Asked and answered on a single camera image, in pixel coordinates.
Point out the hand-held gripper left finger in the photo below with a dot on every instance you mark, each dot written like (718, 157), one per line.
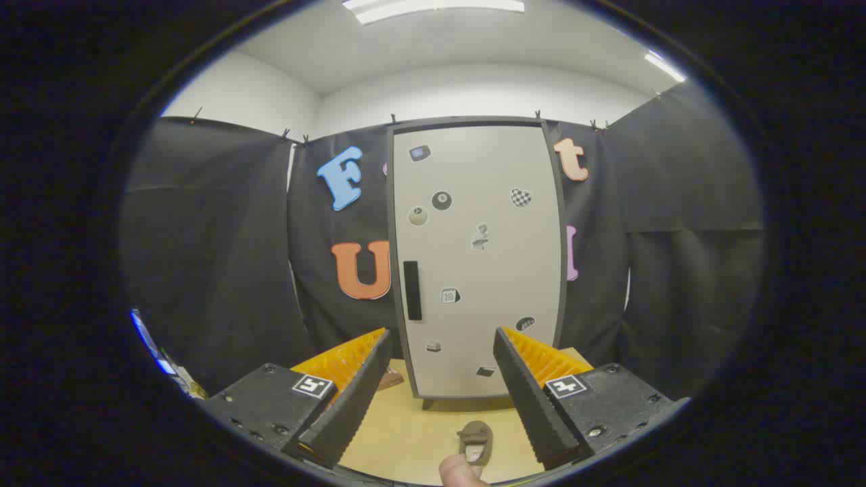
(352, 406)

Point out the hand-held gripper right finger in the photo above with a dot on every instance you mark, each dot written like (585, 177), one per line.
(534, 406)

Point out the brown plush shoe with bow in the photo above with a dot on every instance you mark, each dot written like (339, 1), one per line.
(475, 436)

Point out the light grey shoe cabinet door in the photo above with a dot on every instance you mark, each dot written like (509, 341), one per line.
(487, 270)

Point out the grey shoe cabinet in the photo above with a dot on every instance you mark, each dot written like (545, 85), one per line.
(467, 121)

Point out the brown book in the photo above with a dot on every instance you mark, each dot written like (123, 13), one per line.
(390, 379)

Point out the white and blue clutter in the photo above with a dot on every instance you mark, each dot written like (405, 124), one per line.
(169, 368)

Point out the black backdrop cloth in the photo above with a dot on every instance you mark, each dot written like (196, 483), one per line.
(216, 237)

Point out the small ceiling light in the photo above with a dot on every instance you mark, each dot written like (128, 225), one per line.
(664, 66)

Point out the long ceiling light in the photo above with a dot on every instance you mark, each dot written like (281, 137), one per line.
(433, 8)

